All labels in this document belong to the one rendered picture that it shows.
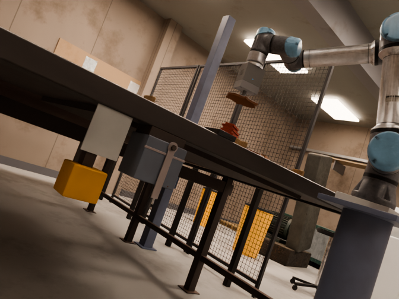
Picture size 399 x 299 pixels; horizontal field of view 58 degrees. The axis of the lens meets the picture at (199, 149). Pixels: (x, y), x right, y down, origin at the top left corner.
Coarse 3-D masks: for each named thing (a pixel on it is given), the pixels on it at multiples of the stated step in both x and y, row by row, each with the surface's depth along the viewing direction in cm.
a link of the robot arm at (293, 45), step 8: (272, 40) 140; (280, 40) 139; (288, 40) 137; (296, 40) 136; (272, 48) 141; (280, 48) 139; (288, 48) 137; (296, 48) 136; (280, 56) 145; (288, 56) 142; (296, 56) 139
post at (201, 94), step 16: (224, 16) 358; (224, 32) 352; (224, 48) 355; (208, 64) 351; (208, 80) 349; (192, 112) 345; (160, 192) 341; (160, 208) 338; (160, 224) 341; (144, 240) 335
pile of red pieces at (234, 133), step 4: (224, 124) 250; (228, 124) 249; (232, 124) 248; (220, 128) 250; (224, 128) 249; (228, 128) 248; (232, 128) 247; (236, 128) 255; (228, 132) 247; (232, 132) 249; (236, 132) 255; (236, 136) 254
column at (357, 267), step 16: (352, 208) 119; (368, 208) 115; (352, 224) 122; (368, 224) 120; (384, 224) 119; (336, 240) 126; (352, 240) 121; (368, 240) 119; (384, 240) 120; (336, 256) 123; (352, 256) 119; (368, 256) 118; (336, 272) 121; (352, 272) 118; (368, 272) 118; (320, 288) 124; (336, 288) 119; (352, 288) 117; (368, 288) 118
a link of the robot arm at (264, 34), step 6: (258, 30) 145; (264, 30) 143; (270, 30) 143; (258, 36) 144; (264, 36) 142; (270, 36) 141; (258, 42) 143; (264, 42) 142; (252, 48) 144; (258, 48) 142; (264, 48) 142; (264, 54) 145
